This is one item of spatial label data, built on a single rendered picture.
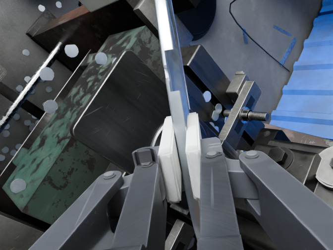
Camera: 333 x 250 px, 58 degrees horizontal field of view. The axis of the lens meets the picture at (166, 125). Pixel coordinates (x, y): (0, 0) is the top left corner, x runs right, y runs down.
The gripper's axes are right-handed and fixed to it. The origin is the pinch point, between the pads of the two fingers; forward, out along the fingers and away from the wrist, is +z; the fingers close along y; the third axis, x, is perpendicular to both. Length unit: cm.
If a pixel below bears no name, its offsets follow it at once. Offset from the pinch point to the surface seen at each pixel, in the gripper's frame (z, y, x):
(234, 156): 35.6, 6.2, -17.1
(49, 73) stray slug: 28.3, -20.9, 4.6
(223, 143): 34.1, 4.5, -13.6
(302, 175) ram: 14.7, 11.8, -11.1
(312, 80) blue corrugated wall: 186, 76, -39
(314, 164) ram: 15.6, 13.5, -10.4
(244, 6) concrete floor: 173, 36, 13
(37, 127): 55, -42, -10
